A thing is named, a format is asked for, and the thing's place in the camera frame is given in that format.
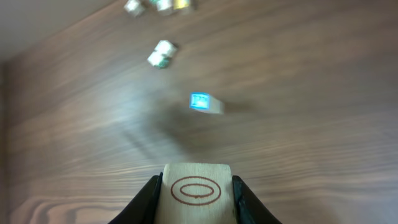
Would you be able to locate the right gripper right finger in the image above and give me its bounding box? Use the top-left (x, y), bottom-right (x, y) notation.
top-left (232, 175), bottom-right (282, 224)

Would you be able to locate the white block green side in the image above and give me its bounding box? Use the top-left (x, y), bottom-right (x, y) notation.
top-left (147, 51), bottom-right (170, 69)

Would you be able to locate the green N block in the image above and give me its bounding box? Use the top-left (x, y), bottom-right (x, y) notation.
top-left (154, 163), bottom-right (237, 224)

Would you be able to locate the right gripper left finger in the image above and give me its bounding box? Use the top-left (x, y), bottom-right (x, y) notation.
top-left (109, 172), bottom-right (163, 224)

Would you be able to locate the blue letter P block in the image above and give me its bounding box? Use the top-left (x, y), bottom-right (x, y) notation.
top-left (190, 92), bottom-right (224, 114)

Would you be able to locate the yellow block middle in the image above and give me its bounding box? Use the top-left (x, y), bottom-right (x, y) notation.
top-left (174, 0), bottom-right (195, 14)

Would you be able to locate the white block brown drawing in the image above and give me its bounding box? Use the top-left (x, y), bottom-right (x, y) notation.
top-left (155, 0), bottom-right (174, 16)

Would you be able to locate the white plain wooden block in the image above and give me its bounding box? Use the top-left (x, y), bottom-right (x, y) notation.
top-left (155, 40), bottom-right (178, 58)

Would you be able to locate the white block red side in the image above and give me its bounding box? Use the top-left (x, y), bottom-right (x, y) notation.
top-left (124, 0), bottom-right (145, 17)

